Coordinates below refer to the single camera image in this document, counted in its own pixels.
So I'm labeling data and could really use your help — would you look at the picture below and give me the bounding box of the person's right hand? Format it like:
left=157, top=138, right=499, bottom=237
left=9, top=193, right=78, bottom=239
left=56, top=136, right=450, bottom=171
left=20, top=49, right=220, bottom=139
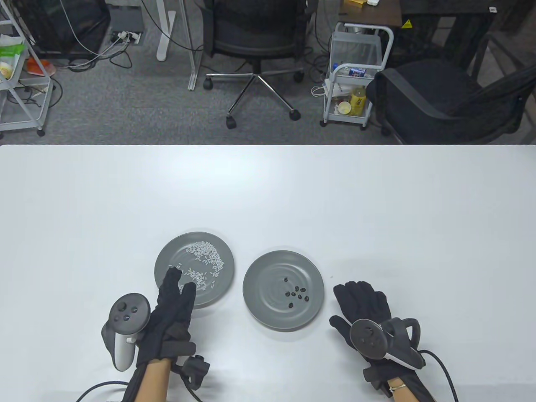
left=329, top=281, right=419, bottom=386

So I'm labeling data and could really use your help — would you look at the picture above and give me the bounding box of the person's left hand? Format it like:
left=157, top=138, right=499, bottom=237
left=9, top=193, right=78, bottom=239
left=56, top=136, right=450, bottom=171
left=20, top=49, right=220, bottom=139
left=135, top=268, right=197, bottom=369

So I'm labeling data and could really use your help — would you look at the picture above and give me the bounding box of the pile of coffee beans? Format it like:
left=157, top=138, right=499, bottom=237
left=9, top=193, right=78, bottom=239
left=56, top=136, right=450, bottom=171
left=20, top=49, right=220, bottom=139
left=283, top=276, right=310, bottom=308

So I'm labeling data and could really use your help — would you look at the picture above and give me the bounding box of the grey ceramic plate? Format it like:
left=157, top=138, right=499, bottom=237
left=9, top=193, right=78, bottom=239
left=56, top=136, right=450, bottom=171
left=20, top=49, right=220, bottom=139
left=154, top=232, right=235, bottom=309
left=242, top=250, right=325, bottom=332

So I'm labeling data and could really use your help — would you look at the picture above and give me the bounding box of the person's left forearm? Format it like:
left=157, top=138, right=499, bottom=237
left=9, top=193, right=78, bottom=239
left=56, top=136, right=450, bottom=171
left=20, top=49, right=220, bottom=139
left=124, top=358, right=172, bottom=402

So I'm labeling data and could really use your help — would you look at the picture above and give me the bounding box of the person's right forearm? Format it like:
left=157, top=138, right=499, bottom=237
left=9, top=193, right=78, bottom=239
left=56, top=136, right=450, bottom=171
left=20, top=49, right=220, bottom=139
left=387, top=371, right=438, bottom=402

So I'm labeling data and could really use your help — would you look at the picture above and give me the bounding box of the right hand motion controller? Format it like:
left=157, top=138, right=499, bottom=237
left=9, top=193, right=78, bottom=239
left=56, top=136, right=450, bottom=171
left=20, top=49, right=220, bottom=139
left=350, top=318, right=427, bottom=371

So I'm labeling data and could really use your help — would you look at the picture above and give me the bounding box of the hand motion controller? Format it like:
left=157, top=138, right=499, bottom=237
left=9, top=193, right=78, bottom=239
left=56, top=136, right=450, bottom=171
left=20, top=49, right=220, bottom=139
left=350, top=318, right=427, bottom=371
left=101, top=294, right=151, bottom=372

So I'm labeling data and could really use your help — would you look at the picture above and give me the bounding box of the left hand motion controller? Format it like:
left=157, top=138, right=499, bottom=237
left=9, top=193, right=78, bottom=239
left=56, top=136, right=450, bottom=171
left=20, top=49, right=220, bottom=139
left=101, top=294, right=151, bottom=372

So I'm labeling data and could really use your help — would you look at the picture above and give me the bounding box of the pile of white rice grains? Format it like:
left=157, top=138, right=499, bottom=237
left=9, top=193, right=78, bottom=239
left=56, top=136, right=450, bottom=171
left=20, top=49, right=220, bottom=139
left=169, top=242, right=227, bottom=294

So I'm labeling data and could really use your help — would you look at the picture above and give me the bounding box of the yellow drink bottle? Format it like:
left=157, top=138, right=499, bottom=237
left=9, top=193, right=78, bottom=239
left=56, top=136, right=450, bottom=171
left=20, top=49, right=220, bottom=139
left=350, top=86, right=367, bottom=116

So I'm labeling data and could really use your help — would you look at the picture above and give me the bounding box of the black armchair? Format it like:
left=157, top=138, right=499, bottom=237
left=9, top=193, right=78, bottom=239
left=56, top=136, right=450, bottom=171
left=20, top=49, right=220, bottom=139
left=366, top=31, right=536, bottom=145

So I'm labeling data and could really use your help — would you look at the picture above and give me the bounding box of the white metal rolling rack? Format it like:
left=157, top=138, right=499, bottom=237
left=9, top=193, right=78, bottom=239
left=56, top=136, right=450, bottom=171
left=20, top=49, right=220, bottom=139
left=0, top=0, right=56, bottom=137

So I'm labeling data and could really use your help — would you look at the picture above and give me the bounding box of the white rolling cart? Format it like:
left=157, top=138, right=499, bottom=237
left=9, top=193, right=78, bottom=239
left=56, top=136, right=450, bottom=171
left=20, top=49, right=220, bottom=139
left=320, top=22, right=394, bottom=130

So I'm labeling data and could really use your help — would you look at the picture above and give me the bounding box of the black swivel office chair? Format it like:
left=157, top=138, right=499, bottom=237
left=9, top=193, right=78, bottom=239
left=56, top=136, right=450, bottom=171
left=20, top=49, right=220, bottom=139
left=202, top=0, right=320, bottom=129

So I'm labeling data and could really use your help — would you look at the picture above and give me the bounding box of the brown wooden desk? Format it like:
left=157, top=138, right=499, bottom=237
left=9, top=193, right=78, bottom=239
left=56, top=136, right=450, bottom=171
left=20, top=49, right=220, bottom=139
left=338, top=0, right=403, bottom=31

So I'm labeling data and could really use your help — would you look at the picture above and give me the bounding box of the orange packet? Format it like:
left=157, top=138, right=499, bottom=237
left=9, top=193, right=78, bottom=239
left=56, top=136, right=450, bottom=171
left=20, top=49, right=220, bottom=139
left=26, top=58, right=56, bottom=77

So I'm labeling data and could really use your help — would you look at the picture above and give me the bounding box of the white power strip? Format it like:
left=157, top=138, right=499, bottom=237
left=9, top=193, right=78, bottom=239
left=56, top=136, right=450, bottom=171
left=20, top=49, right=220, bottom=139
left=110, top=31, right=141, bottom=45

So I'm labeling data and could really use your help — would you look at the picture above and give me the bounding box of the black desk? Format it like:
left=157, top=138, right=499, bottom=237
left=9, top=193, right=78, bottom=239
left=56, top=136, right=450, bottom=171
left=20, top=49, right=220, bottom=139
left=398, top=0, right=503, bottom=70

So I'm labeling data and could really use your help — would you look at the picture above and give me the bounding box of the grey floor socket box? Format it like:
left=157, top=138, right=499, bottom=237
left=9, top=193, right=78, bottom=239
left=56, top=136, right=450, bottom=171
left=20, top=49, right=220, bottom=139
left=106, top=3, right=146, bottom=46

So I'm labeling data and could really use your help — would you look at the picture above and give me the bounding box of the black computer case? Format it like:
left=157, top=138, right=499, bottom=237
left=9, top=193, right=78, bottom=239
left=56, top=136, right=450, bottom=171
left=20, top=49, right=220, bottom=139
left=15, top=0, right=112, bottom=59

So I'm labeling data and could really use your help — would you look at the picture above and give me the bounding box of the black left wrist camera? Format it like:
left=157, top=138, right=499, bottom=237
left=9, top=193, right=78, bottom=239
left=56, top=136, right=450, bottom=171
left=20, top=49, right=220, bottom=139
left=174, top=355, right=211, bottom=390

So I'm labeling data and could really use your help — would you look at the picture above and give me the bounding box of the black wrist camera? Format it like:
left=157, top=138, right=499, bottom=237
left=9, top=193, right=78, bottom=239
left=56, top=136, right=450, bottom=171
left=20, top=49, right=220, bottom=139
left=362, top=368, right=390, bottom=396
left=174, top=355, right=211, bottom=390

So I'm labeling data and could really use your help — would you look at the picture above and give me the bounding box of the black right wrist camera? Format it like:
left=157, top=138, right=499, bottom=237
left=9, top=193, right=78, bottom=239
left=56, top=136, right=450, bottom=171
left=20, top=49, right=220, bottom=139
left=362, top=368, right=390, bottom=396

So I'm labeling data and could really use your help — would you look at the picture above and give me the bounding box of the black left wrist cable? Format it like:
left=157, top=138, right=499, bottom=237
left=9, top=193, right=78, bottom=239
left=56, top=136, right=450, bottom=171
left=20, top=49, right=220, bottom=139
left=75, top=380, right=130, bottom=402

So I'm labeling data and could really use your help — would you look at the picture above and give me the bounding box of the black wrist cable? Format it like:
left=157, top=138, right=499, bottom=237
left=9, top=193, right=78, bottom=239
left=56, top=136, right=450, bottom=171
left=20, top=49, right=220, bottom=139
left=419, top=350, right=459, bottom=402
left=75, top=380, right=130, bottom=402

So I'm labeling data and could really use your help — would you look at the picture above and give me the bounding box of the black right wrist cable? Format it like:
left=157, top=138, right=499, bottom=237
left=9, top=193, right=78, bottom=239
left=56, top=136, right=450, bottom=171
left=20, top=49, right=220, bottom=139
left=419, top=350, right=459, bottom=402

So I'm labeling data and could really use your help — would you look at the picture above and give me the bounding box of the slim white desk frame leg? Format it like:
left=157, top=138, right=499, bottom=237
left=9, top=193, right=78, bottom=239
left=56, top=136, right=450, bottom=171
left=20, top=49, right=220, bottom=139
left=179, top=0, right=208, bottom=91

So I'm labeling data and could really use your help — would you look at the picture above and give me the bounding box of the white floor cable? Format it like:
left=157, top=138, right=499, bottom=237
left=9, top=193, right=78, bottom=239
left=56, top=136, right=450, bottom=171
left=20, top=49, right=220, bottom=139
left=59, top=0, right=126, bottom=70

